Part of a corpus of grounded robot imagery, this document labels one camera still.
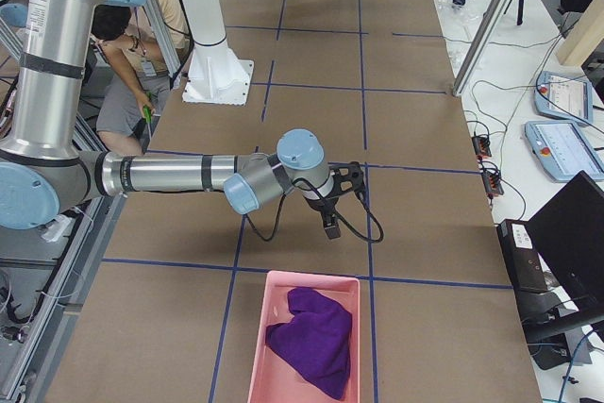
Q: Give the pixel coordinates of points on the wooden beam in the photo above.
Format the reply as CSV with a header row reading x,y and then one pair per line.
x,y
584,38

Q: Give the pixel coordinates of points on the green handled tool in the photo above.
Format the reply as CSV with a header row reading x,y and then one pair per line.
x,y
148,116

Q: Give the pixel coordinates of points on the purple cloth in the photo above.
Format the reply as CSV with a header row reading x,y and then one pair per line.
x,y
316,341

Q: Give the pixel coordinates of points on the upper teach pendant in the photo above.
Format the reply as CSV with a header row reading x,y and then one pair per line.
x,y
564,97

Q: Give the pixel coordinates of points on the pink plastic bin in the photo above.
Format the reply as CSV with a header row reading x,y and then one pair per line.
x,y
273,379

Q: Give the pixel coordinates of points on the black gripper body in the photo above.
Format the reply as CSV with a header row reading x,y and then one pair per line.
x,y
324,206

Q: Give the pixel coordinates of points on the black monitor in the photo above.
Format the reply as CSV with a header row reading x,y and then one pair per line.
x,y
567,232

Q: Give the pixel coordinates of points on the lower teach pendant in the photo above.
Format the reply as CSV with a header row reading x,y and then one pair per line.
x,y
563,150

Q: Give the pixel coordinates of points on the black computer box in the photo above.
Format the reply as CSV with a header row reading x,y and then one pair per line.
x,y
521,258

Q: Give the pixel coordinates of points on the seated person beige shirt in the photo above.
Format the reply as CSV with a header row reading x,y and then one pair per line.
x,y
141,81

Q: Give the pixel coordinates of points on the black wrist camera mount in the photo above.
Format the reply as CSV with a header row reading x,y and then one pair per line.
x,y
347,178

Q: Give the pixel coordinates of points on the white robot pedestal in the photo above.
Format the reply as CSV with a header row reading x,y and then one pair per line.
x,y
215,75

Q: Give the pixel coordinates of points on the orange black connector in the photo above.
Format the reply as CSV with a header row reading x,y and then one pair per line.
x,y
481,145
491,178

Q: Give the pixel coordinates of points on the white power strip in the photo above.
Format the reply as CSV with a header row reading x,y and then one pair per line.
x,y
54,230

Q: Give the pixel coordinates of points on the teach pendant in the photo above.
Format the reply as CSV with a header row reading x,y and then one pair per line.
x,y
564,97
563,150

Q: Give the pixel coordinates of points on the orange black connector lower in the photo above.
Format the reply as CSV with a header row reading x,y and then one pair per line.
x,y
491,178

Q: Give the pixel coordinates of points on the orange black connector upper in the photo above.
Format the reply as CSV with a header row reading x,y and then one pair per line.
x,y
481,145

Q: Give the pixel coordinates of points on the aluminium frame post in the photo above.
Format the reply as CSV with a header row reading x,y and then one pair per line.
x,y
478,45

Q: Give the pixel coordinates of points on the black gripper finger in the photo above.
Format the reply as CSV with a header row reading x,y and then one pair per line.
x,y
325,221
336,224

